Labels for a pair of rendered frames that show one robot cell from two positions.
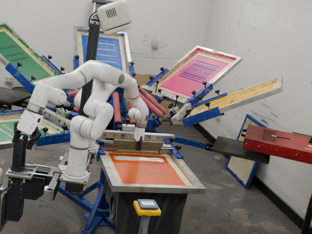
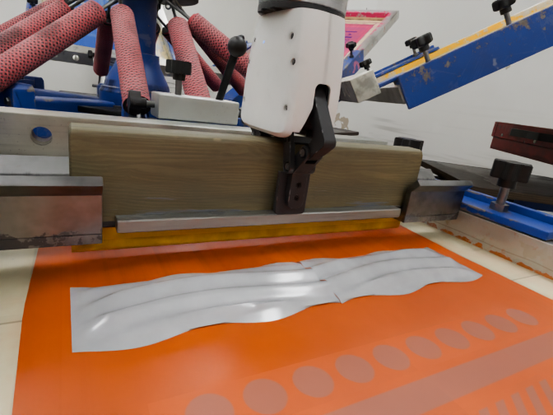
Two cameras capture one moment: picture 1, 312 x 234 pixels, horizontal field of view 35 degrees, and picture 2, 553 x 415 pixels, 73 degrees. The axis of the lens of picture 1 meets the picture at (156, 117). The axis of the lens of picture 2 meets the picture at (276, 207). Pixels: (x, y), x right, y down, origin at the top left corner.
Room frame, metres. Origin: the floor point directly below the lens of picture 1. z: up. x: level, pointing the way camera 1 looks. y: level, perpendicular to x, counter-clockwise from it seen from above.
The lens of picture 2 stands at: (2.92, 0.17, 1.10)
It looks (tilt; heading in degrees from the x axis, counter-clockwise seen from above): 17 degrees down; 347
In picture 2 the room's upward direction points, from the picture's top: 8 degrees clockwise
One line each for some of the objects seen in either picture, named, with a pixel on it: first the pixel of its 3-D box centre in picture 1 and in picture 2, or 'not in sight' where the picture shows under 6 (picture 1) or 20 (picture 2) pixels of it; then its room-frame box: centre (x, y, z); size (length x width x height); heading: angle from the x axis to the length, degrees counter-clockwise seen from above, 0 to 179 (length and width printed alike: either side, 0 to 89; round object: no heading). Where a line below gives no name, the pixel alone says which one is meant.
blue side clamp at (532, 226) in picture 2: (173, 152); (438, 208); (3.37, -0.17, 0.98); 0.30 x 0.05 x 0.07; 18
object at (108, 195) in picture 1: (115, 192); not in sight; (2.95, 0.18, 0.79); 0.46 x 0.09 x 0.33; 18
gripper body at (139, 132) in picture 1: (139, 132); (293, 70); (3.27, 0.09, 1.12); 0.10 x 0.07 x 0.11; 18
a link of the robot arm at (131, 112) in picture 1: (138, 115); not in sight; (3.24, 0.12, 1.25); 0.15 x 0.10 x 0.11; 150
